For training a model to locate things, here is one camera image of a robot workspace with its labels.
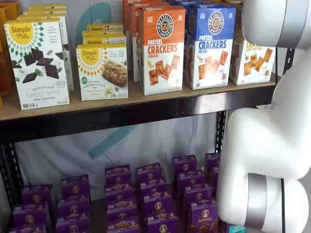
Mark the orange yellow snack box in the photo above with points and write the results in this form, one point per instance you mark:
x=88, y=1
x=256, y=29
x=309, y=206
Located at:
x=13, y=9
x=6, y=60

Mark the white backdrop sheet teal logo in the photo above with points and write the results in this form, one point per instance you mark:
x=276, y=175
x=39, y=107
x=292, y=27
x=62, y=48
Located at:
x=60, y=150

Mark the Simple Mills almond bars box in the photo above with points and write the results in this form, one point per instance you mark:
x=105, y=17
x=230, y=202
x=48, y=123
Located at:
x=104, y=26
x=102, y=32
x=102, y=72
x=97, y=40

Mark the purple Annie's snack box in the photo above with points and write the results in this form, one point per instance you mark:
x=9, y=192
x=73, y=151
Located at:
x=184, y=163
x=73, y=208
x=214, y=176
x=158, y=204
x=30, y=214
x=153, y=186
x=75, y=187
x=36, y=195
x=28, y=228
x=121, y=202
x=122, y=214
x=211, y=161
x=73, y=227
x=149, y=171
x=162, y=224
x=118, y=174
x=202, y=218
x=198, y=195
x=191, y=179
x=124, y=227
x=119, y=190

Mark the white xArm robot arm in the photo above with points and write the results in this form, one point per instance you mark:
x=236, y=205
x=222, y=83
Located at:
x=267, y=145

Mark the teal and purple snack box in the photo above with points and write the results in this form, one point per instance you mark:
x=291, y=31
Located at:
x=236, y=229

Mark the orange white pretzel crackers box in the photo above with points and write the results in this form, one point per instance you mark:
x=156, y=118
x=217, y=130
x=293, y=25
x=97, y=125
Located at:
x=126, y=14
x=162, y=60
x=134, y=48

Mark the yellow white pretzel crackers box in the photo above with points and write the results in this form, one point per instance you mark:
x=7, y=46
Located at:
x=252, y=68

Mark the black metal shelf frame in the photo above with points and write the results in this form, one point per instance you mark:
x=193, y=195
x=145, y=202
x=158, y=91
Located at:
x=121, y=116

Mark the blue white pretzel crackers box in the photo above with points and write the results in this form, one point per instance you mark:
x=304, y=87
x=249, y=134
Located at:
x=213, y=60
x=194, y=3

